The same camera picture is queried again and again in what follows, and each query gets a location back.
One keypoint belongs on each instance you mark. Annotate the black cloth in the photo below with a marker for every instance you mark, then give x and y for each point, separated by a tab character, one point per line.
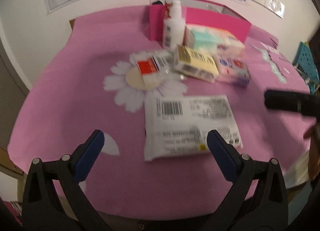
157	3

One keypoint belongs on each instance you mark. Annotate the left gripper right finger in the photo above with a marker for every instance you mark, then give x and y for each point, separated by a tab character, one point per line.
257	199

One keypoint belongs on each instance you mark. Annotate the pink cardboard box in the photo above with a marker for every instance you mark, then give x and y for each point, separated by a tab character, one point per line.
200	12

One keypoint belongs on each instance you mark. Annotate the pink floral pocket tissues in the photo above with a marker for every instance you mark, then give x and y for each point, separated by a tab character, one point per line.
232	71

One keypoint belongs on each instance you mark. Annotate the person's right hand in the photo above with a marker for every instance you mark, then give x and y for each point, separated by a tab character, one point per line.
313	164

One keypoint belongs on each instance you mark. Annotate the teal perforated plastic basket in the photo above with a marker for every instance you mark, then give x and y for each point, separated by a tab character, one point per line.
304	64

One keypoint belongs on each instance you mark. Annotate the white red medical tape bag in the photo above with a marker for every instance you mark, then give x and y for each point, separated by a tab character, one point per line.
155	68

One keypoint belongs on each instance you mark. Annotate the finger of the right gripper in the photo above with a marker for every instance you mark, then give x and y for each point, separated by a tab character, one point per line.
305	104

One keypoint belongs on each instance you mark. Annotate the white wall socket panel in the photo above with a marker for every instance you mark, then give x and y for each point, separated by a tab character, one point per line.
275	6

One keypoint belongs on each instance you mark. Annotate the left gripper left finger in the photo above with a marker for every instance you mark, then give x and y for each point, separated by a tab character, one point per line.
42	209

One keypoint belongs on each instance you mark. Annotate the white pump lotion bottle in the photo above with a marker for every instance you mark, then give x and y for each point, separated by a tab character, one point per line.
173	26

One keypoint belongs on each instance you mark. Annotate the pink floral tablecloth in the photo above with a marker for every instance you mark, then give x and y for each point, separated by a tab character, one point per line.
84	89

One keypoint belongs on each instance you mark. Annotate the grey brown door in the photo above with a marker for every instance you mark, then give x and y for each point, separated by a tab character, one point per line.
13	94

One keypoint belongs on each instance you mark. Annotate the white wet wipes pack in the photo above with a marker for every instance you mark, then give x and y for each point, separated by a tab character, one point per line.
178	126

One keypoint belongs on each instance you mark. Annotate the yellow tissue pack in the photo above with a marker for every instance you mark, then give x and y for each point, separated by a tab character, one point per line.
195	64

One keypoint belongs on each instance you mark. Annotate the pastel tissue pack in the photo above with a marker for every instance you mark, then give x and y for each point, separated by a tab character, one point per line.
213	41

